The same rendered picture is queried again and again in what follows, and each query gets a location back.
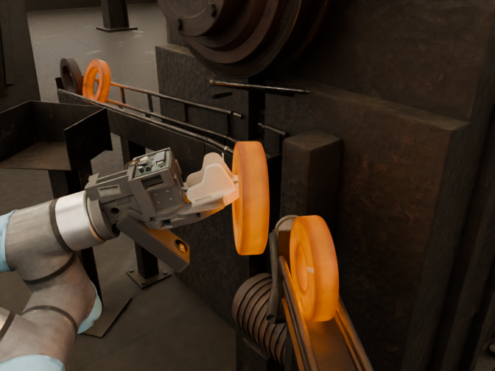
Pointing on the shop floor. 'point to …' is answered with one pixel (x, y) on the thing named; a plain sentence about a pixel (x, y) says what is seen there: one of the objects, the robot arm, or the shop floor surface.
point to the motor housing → (259, 326)
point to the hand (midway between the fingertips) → (247, 185)
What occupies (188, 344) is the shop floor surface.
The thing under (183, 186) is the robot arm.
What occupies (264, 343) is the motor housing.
